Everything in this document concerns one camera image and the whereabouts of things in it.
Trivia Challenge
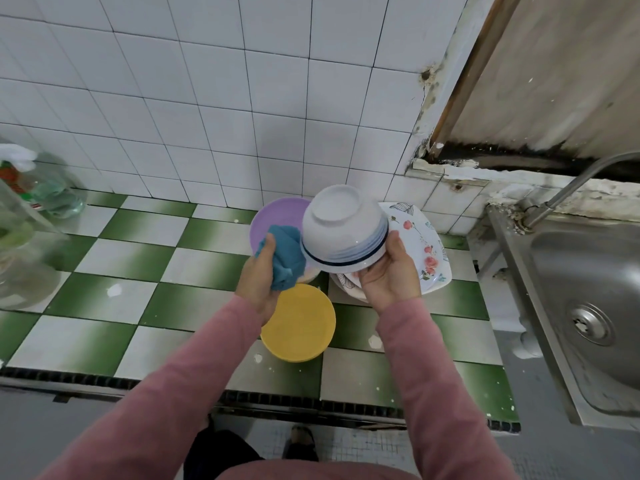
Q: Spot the stack of white bowls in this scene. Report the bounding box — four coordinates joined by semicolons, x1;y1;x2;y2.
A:
301;183;390;275

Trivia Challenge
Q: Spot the person's right hand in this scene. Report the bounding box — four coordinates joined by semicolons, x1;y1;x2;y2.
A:
358;229;423;315

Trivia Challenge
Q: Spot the person's right leg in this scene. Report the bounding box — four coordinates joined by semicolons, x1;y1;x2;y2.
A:
283;425;320;464

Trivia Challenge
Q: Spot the person's right forearm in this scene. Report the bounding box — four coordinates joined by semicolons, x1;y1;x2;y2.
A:
376;297;521;480

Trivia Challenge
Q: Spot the blue cleaning cloth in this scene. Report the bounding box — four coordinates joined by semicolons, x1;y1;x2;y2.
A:
255;225;308;293

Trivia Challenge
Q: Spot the person's left leg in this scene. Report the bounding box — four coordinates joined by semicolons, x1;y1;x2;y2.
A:
182;425;263;480

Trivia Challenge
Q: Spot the person's leg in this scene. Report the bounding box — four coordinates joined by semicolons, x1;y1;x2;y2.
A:
283;425;320;464
182;425;263;480

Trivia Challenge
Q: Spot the weathered wooden board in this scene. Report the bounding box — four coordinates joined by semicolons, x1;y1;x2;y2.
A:
428;0;640;174

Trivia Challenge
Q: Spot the chrome faucet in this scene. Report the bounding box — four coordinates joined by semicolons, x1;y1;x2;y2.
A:
518;151;640;232

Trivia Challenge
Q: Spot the person's left hand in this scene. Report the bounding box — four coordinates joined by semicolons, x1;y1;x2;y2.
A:
235;233;282;322

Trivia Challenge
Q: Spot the person's left forearm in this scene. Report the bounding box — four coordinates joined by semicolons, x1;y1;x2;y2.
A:
35;295;267;480

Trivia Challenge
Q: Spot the purple plastic bowl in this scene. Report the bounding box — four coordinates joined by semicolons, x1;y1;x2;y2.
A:
249;197;314;258

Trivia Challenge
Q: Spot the stack of floral plates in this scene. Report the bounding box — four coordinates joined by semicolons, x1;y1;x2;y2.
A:
330;201;453;302

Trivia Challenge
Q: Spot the clear bottle with green liquid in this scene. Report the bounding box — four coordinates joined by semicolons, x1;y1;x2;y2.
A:
20;157;87;222

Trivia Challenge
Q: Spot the green checkered tile countertop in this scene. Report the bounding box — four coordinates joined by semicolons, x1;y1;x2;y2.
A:
0;189;522;434

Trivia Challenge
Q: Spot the stainless steel sink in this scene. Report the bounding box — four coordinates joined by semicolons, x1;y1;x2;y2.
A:
487;205;640;432

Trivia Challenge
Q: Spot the large clear plastic bottle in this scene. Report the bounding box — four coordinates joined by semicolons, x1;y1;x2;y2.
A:
0;183;61;312

